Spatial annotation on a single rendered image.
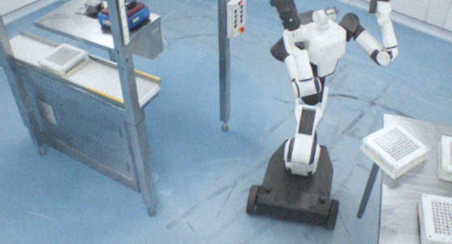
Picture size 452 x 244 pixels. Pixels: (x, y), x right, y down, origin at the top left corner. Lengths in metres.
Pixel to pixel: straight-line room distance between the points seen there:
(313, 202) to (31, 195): 1.97
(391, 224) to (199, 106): 2.26
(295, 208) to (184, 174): 0.88
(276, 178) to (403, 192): 1.12
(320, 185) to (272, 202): 0.37
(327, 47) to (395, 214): 0.91
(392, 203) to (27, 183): 2.54
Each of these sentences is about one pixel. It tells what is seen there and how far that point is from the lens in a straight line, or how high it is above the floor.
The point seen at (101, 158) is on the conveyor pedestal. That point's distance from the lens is 3.21.
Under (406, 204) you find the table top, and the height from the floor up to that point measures 0.86.
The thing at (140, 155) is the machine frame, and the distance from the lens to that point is 2.61.
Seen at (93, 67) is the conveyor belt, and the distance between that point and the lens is 2.93.
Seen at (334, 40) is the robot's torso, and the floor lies 1.22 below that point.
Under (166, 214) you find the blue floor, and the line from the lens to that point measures 3.06.
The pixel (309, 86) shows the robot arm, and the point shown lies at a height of 1.17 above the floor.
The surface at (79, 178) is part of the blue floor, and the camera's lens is 3.40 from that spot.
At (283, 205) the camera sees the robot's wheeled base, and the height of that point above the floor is 0.18.
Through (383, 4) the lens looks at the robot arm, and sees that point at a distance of 2.42.
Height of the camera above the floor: 2.42
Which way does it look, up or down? 40 degrees down
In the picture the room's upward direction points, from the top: 1 degrees counter-clockwise
